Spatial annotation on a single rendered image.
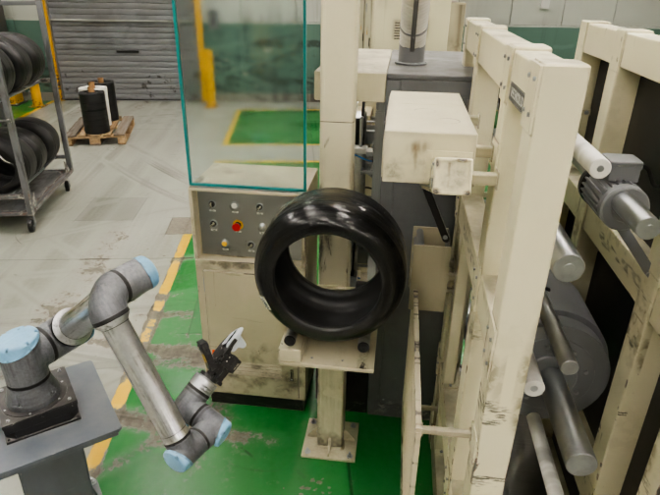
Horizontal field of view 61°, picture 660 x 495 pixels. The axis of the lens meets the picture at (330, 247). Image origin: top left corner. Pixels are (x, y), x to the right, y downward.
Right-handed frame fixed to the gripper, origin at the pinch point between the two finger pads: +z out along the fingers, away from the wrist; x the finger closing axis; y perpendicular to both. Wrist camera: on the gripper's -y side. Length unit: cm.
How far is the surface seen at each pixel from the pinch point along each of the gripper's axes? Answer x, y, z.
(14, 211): -387, -80, -11
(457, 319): 14, 70, 58
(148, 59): -900, -98, 354
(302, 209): 18.2, -16.2, 43.2
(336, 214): 27, -9, 48
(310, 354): -3.0, 32.2, 10.3
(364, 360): 11, 46, 20
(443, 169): 81, -16, 56
